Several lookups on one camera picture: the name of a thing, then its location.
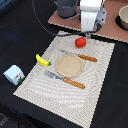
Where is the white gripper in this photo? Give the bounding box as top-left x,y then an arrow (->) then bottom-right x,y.
80,9 -> 100,33

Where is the red toy tomato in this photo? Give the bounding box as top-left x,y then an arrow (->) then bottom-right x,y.
75,37 -> 86,48

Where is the yellow toy banana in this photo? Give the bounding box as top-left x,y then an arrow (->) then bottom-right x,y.
36,54 -> 51,66

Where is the light blue milk carton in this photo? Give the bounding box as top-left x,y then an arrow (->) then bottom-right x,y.
4,65 -> 25,85

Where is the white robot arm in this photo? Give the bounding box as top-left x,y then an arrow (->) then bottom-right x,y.
80,0 -> 106,32

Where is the grey toy pot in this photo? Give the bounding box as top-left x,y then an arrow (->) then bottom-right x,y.
54,0 -> 78,18

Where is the pink toy stove top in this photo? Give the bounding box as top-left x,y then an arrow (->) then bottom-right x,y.
48,0 -> 128,43

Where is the round wooden plate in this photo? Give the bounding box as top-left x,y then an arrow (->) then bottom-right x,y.
56,54 -> 83,78

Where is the beige woven placemat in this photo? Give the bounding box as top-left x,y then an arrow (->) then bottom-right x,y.
14,35 -> 114,128

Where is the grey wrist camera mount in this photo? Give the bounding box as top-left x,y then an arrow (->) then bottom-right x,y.
96,9 -> 107,30

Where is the toy knife wooden handle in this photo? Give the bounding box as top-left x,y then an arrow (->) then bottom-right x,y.
59,48 -> 99,63

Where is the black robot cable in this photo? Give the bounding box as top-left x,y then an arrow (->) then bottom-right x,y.
31,0 -> 99,37

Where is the toy fork wooden handle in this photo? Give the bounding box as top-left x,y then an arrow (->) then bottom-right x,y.
45,70 -> 85,89

